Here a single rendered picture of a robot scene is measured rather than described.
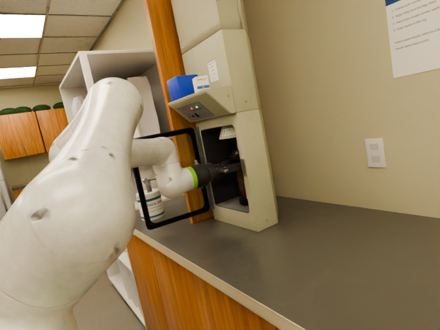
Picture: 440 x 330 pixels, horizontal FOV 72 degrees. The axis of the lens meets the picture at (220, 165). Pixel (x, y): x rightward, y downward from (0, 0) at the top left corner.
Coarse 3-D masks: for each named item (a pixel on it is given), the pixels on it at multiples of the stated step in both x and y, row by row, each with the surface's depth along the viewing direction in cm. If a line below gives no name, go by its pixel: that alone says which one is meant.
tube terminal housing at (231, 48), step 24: (192, 48) 127; (216, 48) 114; (240, 48) 114; (192, 72) 131; (240, 72) 114; (240, 96) 114; (216, 120) 125; (240, 120) 114; (240, 144) 115; (264, 144) 121; (264, 168) 121; (264, 192) 121; (216, 216) 144; (240, 216) 127; (264, 216) 121
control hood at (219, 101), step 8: (208, 88) 107; (216, 88) 108; (224, 88) 110; (192, 96) 114; (200, 96) 111; (208, 96) 108; (216, 96) 108; (224, 96) 110; (232, 96) 112; (168, 104) 132; (176, 104) 127; (184, 104) 123; (208, 104) 113; (216, 104) 110; (224, 104) 110; (232, 104) 112; (216, 112) 116; (224, 112) 113; (232, 112) 112; (192, 120) 135
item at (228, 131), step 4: (224, 128) 127; (228, 128) 125; (232, 128) 124; (224, 132) 126; (228, 132) 125; (232, 132) 124; (220, 136) 129; (224, 136) 126; (228, 136) 124; (232, 136) 123
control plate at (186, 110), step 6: (198, 102) 116; (180, 108) 129; (186, 108) 126; (192, 108) 123; (198, 108) 120; (204, 108) 118; (186, 114) 131; (192, 114) 128; (198, 114) 125; (204, 114) 123; (210, 114) 120
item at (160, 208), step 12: (180, 144) 136; (180, 156) 136; (192, 156) 138; (132, 168) 127; (144, 168) 129; (144, 180) 129; (144, 192) 130; (156, 192) 132; (192, 192) 139; (156, 204) 132; (168, 204) 134; (180, 204) 137; (192, 204) 140; (156, 216) 132; (168, 216) 135
